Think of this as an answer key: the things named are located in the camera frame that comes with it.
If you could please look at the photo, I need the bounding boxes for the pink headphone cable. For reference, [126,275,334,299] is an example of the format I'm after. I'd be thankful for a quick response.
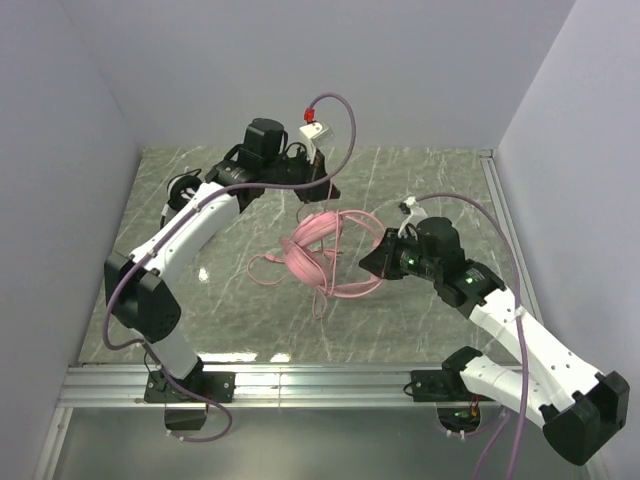
[247,197,351,319]

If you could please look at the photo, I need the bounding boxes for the white black headphones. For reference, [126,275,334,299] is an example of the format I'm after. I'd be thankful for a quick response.
[159,168,203,229]

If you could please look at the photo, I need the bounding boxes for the pink headphones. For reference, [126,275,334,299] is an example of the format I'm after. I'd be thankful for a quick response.
[281,209,384,298]

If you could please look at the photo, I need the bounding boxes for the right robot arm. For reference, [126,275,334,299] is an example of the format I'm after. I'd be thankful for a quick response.
[359,217,630,466]

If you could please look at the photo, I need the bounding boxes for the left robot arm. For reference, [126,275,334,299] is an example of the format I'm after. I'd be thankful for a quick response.
[104,118,340,390]

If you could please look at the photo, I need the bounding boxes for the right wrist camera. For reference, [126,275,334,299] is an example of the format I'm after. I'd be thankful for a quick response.
[399,196,428,232]

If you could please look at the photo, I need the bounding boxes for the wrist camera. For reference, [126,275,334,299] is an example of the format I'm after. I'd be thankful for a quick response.
[399,196,428,232]
[299,107,334,152]

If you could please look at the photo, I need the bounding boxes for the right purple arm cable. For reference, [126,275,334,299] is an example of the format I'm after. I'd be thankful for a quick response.
[414,193,528,480]

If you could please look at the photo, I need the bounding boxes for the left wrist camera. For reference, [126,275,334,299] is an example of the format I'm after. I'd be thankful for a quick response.
[299,107,334,152]

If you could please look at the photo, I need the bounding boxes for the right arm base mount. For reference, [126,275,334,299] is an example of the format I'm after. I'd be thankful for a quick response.
[403,369,505,440]

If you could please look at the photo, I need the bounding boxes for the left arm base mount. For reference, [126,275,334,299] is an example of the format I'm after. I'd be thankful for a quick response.
[143,371,236,443]

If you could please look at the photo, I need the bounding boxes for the aluminium front rail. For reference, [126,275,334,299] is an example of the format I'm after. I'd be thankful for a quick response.
[58,363,586,409]

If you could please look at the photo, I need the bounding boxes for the aluminium left side rail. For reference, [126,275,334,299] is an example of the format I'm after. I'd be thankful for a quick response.
[32,407,73,480]

